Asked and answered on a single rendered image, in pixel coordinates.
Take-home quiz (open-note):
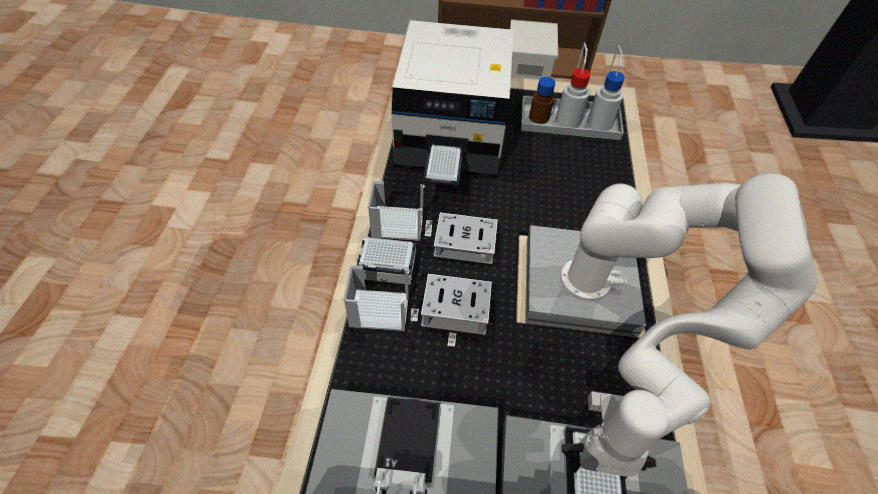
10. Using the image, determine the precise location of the red bottle cap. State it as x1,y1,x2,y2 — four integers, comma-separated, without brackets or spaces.
571,68,591,86

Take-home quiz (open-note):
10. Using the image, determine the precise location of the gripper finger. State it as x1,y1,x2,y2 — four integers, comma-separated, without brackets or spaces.
561,443,584,473
620,456,656,481

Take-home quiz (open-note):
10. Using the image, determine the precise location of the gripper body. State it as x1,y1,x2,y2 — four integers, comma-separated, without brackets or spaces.
580,430,648,477

